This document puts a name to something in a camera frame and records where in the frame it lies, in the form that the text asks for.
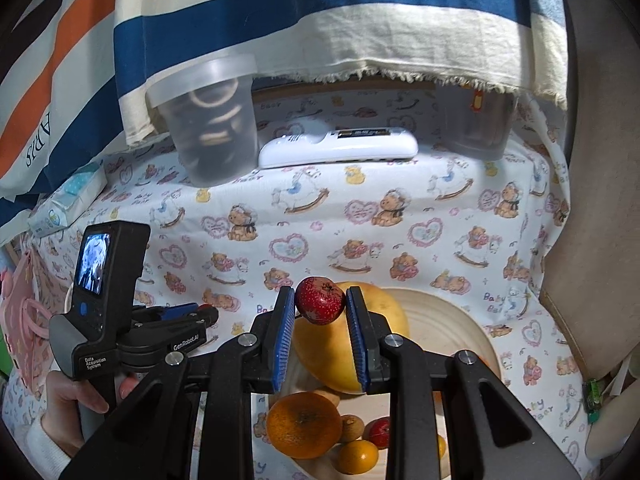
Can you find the person's left forearm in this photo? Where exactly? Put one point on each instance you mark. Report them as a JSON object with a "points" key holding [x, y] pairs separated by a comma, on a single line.
{"points": [[45, 452]]}

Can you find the cream plate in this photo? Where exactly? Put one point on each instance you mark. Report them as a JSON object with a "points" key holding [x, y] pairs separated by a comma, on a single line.
{"points": [[440, 320]]}

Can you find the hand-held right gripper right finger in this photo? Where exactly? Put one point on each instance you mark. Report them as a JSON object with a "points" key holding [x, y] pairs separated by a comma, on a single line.
{"points": [[357, 340]]}

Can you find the pink plastic bag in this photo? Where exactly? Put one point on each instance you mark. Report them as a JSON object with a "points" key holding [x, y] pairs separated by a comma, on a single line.
{"points": [[25, 310]]}

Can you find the striped hanging cloth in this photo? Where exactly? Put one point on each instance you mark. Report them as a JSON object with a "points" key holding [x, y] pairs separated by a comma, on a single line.
{"points": [[350, 10]]}

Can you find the clear lidded plastic container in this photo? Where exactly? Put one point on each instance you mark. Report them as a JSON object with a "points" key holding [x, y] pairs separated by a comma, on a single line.
{"points": [[215, 150]]}

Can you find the yellow apple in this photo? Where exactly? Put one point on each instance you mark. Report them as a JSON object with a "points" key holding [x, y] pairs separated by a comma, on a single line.
{"points": [[322, 355]]}

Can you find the small green object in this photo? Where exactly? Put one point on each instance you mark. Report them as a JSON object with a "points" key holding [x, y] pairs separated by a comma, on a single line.
{"points": [[591, 395]]}

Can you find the person's left hand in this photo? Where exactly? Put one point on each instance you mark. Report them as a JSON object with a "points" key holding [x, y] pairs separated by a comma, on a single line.
{"points": [[65, 395]]}

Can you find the baby wipes pack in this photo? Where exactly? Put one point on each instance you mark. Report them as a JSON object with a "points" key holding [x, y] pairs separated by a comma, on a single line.
{"points": [[70, 200]]}

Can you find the white remote control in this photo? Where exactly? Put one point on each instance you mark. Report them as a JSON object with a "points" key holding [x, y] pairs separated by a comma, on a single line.
{"points": [[340, 150]]}

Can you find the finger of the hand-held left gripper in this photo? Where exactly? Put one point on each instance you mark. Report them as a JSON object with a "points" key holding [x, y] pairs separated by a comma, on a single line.
{"points": [[172, 311], [202, 317]]}

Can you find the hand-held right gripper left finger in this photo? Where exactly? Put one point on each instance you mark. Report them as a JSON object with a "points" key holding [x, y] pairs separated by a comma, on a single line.
{"points": [[284, 340]]}

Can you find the small kumquat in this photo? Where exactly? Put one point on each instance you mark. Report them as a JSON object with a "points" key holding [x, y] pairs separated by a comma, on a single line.
{"points": [[441, 447], [356, 457]]}

